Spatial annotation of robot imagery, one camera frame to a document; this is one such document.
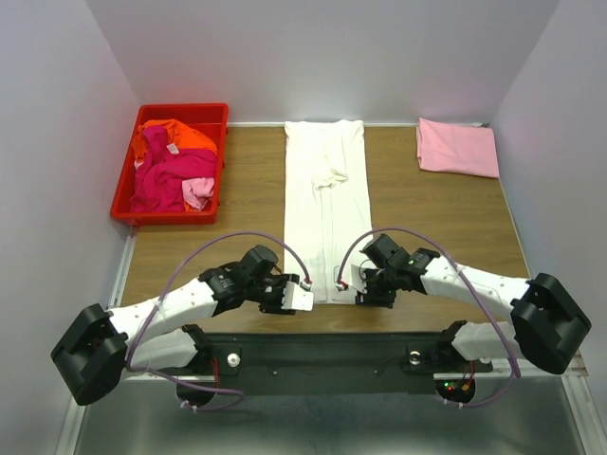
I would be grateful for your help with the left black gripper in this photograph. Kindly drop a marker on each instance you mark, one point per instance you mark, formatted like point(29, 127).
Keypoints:
point(273, 300)

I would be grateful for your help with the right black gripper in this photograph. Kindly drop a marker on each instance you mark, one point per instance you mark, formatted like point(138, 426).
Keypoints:
point(373, 291)

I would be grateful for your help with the white printed t shirt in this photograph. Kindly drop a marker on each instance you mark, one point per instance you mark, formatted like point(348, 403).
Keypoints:
point(327, 204)

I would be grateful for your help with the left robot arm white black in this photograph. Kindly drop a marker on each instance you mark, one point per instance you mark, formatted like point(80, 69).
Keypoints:
point(101, 346)

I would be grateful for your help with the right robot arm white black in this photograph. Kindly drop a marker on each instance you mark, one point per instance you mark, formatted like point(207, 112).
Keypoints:
point(536, 320)

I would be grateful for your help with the light pink garment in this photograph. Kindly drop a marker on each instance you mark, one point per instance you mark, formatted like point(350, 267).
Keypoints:
point(197, 193)

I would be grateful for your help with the folded pink t shirt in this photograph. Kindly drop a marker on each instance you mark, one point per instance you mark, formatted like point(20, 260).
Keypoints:
point(449, 148)

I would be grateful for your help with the magenta t shirt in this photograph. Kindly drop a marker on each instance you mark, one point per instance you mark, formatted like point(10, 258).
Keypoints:
point(157, 185)

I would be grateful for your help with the orange t shirt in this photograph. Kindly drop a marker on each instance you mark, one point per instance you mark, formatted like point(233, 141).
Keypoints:
point(178, 133)

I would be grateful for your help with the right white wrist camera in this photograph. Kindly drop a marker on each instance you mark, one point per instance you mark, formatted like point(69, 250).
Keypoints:
point(348, 285)

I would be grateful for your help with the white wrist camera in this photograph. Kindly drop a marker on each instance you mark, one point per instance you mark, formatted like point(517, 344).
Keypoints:
point(348, 285)
point(296, 298)

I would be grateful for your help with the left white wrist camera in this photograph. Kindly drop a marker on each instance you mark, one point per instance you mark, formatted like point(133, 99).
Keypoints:
point(296, 298)

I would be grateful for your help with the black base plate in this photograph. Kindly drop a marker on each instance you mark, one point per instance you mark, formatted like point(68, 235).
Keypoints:
point(313, 364)

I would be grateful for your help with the aluminium frame rail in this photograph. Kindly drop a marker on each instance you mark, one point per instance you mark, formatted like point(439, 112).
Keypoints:
point(576, 366)

